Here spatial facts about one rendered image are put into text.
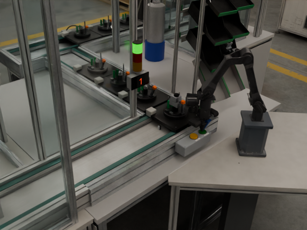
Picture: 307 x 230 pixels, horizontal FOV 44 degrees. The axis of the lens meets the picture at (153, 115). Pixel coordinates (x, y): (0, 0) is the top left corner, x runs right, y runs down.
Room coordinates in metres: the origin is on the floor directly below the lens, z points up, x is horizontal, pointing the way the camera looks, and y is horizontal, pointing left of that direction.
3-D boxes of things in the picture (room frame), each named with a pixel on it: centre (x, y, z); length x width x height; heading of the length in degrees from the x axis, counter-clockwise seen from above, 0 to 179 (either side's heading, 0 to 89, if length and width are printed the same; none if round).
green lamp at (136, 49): (1.80, 0.09, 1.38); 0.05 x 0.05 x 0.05
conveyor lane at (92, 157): (1.65, 0.10, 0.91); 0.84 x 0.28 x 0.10; 135
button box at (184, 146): (1.63, -0.22, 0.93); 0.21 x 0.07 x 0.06; 135
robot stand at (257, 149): (1.68, -0.54, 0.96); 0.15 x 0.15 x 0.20; 89
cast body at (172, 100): (1.85, -0.12, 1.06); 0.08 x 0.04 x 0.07; 45
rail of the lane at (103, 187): (1.54, -0.04, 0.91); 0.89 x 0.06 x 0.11; 135
